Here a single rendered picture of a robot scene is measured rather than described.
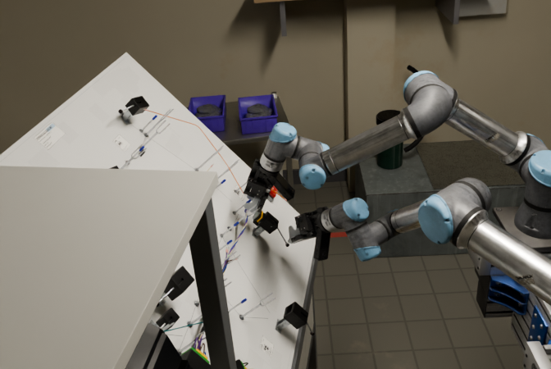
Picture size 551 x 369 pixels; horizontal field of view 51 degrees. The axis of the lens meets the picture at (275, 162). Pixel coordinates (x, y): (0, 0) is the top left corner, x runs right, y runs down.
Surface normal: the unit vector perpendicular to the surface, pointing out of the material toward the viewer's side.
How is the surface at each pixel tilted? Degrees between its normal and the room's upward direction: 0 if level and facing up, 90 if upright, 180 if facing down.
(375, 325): 0
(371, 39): 90
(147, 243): 0
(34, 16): 90
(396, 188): 0
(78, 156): 48
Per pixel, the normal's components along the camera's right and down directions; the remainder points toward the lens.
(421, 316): -0.07, -0.87
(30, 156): 0.69, -0.56
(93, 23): 0.00, 0.48
